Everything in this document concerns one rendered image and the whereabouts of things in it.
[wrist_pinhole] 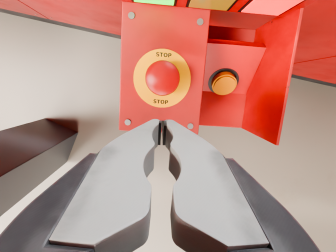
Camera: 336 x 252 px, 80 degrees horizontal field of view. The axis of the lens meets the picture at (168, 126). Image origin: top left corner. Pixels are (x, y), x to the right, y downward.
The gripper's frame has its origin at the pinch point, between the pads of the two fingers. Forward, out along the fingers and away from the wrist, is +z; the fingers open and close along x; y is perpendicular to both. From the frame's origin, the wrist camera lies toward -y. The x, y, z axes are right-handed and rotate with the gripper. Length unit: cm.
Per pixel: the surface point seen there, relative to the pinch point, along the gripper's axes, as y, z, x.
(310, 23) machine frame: -5.0, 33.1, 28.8
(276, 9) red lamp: -6.6, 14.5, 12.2
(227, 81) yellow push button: 3.1, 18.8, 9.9
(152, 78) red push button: 0.9, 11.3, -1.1
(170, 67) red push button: -0.3, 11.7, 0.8
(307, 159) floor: 63, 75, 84
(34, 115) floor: 46, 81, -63
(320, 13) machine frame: -6.6, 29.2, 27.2
